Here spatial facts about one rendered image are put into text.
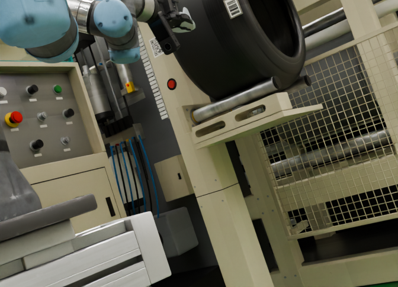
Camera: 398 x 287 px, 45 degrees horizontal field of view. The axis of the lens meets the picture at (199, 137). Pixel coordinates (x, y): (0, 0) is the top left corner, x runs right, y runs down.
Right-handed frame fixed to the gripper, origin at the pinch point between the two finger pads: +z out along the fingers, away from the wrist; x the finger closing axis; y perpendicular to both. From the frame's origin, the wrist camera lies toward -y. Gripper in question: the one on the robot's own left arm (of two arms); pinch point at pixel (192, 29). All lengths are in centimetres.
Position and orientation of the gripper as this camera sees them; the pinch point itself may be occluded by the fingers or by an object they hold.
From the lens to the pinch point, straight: 146.8
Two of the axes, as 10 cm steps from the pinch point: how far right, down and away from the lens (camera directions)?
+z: 5.8, 0.0, 8.1
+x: -7.8, 3.0, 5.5
